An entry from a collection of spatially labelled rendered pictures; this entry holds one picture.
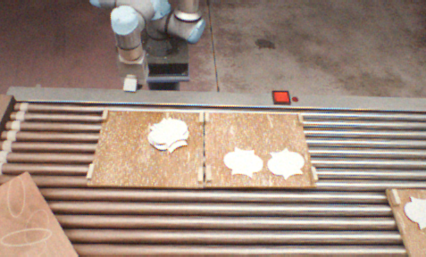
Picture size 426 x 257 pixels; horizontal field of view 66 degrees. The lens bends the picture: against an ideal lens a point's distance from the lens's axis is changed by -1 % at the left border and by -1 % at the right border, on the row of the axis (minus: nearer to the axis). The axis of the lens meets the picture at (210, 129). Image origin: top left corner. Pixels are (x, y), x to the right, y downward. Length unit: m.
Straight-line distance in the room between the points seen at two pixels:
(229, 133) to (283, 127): 0.23
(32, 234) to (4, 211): 0.13
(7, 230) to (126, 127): 0.55
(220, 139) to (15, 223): 0.74
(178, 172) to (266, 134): 0.40
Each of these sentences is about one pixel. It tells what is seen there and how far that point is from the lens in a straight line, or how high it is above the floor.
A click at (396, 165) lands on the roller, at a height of 0.91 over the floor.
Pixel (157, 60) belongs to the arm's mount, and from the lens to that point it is 1.61.
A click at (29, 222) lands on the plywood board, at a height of 1.04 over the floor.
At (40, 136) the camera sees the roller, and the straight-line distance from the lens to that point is 1.47.
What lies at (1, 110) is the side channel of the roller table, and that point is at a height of 0.95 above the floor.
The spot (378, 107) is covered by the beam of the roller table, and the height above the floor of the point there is 0.92.
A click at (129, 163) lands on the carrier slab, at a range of 1.27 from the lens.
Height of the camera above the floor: 2.00
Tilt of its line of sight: 52 degrees down
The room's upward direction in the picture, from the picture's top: 5 degrees clockwise
